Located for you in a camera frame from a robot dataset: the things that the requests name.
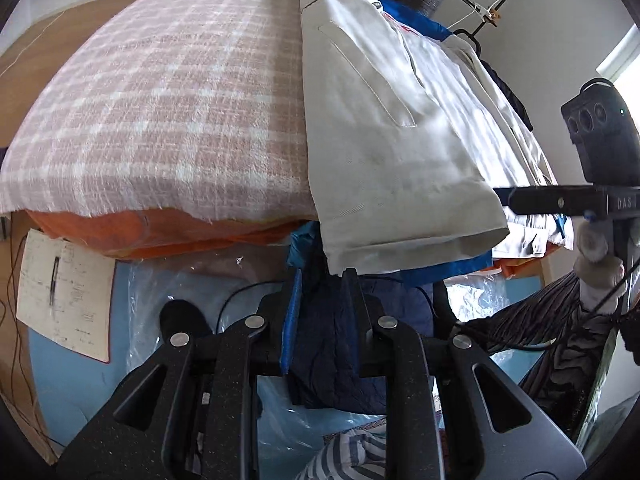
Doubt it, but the clear plastic bag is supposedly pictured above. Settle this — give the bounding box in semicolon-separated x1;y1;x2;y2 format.
126;260;541;479

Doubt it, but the open handwritten notebook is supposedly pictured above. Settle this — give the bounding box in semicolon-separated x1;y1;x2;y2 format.
16;230;116;363

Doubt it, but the white-gloved right hand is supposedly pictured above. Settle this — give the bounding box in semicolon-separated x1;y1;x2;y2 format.
573;222;626;315

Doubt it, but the bright window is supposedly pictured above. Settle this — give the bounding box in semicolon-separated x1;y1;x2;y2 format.
596;25;640;82

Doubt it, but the pink plaid bed blanket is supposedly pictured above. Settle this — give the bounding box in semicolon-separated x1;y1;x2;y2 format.
1;0;316;222

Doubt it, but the navy quilted garment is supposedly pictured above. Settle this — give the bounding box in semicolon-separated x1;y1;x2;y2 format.
286;221;434;415

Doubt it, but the striped dark trousers leg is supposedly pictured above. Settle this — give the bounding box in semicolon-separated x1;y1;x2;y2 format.
520;309;615;446

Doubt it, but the black pen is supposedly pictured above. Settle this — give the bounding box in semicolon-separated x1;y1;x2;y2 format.
49;256;61;309

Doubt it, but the white and blue jacket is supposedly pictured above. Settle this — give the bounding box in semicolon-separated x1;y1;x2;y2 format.
299;0;574;274

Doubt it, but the black bag on bed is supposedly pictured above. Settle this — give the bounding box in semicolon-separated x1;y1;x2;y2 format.
454;28;534;131

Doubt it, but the orange bed sheet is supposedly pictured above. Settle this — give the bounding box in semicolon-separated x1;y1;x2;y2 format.
28;209;306;260

